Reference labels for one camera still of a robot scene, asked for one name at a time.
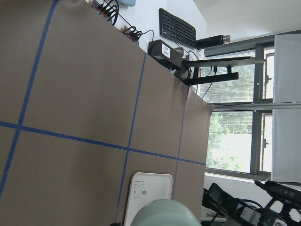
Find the pale green cup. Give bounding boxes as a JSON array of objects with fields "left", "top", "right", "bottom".
[{"left": 131, "top": 199, "right": 201, "bottom": 226}]

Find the cream rabbit tray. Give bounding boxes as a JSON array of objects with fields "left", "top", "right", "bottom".
[{"left": 123, "top": 172, "right": 173, "bottom": 226}]

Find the black monitor stand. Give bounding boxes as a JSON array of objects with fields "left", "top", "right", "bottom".
[{"left": 174, "top": 56, "right": 267, "bottom": 87}]

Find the black box with label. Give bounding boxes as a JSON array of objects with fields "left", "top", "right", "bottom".
[{"left": 148, "top": 40, "right": 183, "bottom": 70}]

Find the black keyboard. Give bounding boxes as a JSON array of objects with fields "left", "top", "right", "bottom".
[{"left": 158, "top": 8, "right": 196, "bottom": 48}]

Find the black water bottle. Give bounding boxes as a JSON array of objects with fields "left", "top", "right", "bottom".
[{"left": 196, "top": 35, "right": 230, "bottom": 49}]

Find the power strip with plugs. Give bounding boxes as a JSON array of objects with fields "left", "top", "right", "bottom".
[{"left": 91, "top": 0, "right": 142, "bottom": 42}]

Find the white panel board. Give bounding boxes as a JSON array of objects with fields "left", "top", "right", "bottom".
[{"left": 271, "top": 34, "right": 301, "bottom": 183}]

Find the aluminium frame rail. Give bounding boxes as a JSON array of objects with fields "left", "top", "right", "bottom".
[{"left": 211, "top": 102, "right": 301, "bottom": 112}]

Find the black camera rig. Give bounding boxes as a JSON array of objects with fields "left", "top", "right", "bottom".
[{"left": 201, "top": 180, "right": 301, "bottom": 226}]

